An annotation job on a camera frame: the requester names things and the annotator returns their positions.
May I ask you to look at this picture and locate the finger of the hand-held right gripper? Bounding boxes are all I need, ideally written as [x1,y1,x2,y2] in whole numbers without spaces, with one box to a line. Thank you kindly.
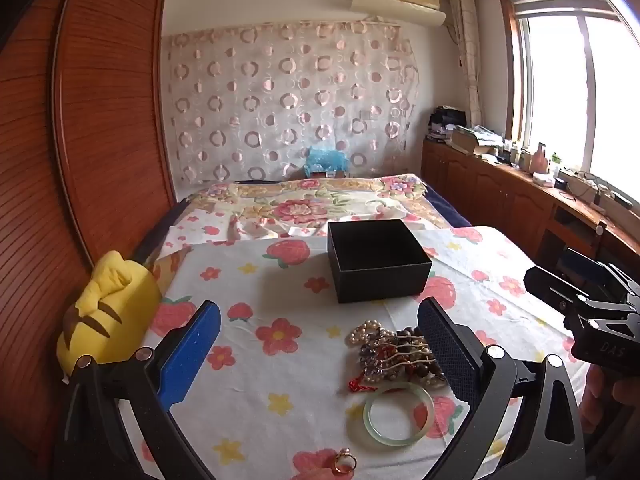
[524,266,592,312]
[565,247,609,299]

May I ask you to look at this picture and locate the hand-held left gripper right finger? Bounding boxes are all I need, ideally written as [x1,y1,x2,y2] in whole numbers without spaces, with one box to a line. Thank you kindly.
[417,297,586,480]

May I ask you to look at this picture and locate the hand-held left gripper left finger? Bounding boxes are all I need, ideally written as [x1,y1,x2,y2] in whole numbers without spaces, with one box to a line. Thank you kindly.
[52,300,222,480]

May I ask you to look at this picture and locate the pile of bead bracelets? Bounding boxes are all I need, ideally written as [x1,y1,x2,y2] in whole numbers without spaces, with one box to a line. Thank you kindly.
[357,327,449,394]

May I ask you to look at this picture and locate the white pearl necklace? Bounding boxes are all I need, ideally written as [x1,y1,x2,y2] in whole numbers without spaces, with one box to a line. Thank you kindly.
[347,321,397,350]

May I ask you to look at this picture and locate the black square box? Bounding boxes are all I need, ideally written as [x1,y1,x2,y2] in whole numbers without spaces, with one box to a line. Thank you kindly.
[327,218,433,305]

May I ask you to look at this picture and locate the person's right hand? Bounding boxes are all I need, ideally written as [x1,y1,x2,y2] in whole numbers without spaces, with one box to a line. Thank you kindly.
[582,362,640,461]

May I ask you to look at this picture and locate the white power strip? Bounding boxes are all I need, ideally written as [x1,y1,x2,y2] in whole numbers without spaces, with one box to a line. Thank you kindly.
[557,170,633,209]

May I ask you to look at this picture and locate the yellow plush toy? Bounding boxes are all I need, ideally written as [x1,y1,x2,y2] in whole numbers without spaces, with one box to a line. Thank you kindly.
[56,250,162,386]

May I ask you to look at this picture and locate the green jade bangle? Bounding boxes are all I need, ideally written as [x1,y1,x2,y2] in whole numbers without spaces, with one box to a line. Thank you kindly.
[363,381,435,448]

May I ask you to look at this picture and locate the stack of books and boxes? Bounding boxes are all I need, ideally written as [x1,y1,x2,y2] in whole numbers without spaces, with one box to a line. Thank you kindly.
[450,125,503,157]

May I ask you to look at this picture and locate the wooden-framed window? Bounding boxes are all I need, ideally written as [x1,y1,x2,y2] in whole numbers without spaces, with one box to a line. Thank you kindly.
[497,0,640,201]

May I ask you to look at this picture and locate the bed with floral blanket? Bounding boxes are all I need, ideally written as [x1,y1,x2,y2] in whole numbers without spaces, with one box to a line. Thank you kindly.
[172,174,473,247]

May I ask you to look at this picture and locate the blue plastic bag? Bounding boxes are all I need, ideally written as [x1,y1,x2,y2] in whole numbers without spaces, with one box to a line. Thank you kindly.
[304,145,348,176]

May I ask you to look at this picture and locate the beige patterned window curtain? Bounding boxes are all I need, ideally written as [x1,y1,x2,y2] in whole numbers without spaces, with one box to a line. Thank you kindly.
[447,0,483,128]

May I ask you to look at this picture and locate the brown slatted wooden wardrobe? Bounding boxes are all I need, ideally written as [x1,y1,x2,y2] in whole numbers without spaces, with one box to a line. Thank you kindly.
[0,0,177,480]

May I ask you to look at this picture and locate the circle-print sheer curtain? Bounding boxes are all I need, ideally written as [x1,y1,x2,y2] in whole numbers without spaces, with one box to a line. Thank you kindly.
[161,17,420,186]

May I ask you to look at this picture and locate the red cord knot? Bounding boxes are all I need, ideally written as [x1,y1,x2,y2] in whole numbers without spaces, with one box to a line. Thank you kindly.
[348,377,382,396]

